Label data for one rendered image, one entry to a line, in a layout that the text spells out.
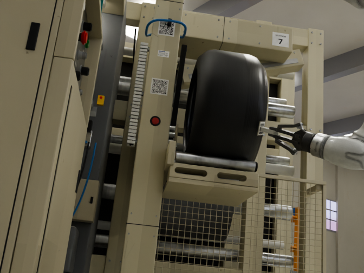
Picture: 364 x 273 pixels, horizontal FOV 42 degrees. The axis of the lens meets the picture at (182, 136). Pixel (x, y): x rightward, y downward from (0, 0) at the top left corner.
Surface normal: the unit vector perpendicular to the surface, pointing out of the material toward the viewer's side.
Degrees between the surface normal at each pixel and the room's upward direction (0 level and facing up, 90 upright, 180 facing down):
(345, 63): 90
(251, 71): 68
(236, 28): 90
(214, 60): 62
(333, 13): 180
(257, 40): 90
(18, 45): 90
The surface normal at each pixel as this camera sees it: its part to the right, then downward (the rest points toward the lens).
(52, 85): 0.13, -0.29
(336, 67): -0.78, -0.26
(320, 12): -0.10, 0.95
